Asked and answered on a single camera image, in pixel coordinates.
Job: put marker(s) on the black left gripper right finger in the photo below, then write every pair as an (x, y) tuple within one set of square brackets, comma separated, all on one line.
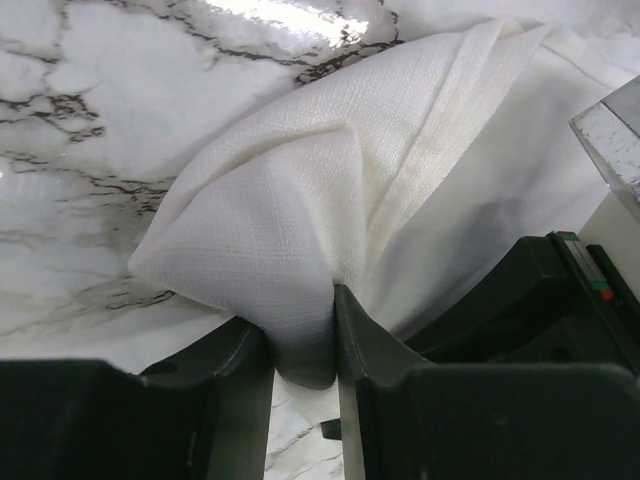
[(403, 417)]

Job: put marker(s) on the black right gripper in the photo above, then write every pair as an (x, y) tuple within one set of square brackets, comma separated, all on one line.
[(544, 315)]

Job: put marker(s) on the cream cloth napkin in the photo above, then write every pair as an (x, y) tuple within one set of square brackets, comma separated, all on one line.
[(405, 178)]

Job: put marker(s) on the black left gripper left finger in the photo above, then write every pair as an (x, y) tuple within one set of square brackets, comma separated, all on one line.
[(202, 413)]

